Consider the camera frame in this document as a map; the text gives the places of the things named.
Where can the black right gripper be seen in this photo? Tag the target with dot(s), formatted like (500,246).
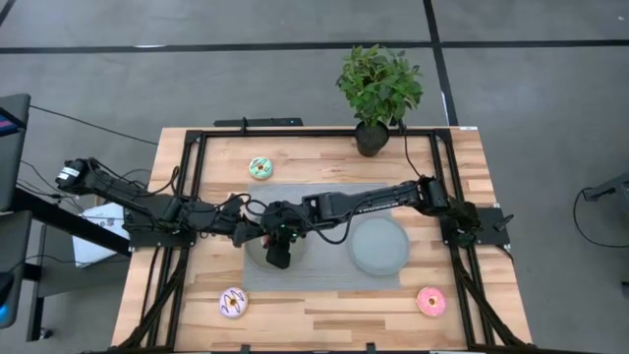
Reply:
(281,238)

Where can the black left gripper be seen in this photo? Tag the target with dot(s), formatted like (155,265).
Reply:
(238,221)

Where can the large mint green donut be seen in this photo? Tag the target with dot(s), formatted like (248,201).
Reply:
(252,169)

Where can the large purple donut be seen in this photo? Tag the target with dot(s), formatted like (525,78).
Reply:
(223,305)

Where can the large pink donut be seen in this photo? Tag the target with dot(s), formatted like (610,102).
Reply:
(421,305)

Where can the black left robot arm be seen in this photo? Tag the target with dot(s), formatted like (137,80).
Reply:
(123,194)

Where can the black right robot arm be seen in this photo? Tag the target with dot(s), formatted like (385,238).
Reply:
(373,204)

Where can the beige ceramic bowl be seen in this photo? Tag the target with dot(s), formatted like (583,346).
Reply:
(255,258)

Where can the grey woven placemat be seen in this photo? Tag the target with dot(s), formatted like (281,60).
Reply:
(334,275)

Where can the grey round plate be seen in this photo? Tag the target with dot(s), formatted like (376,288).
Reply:
(378,246)

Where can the black power strip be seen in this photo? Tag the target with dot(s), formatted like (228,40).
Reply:
(265,122)

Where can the white paper sheet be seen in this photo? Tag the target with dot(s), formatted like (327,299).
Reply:
(98,246)

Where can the green plant in black pot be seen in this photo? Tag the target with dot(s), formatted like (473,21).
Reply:
(378,88)

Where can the dark grey desk monitor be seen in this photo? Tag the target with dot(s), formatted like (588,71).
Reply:
(15,162)

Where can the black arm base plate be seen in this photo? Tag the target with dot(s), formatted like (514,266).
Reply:
(491,236)
(147,241)

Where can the black aluminium table frame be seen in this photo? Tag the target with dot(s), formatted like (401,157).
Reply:
(319,133)

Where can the black desk frame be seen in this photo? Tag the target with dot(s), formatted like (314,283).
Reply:
(59,216)

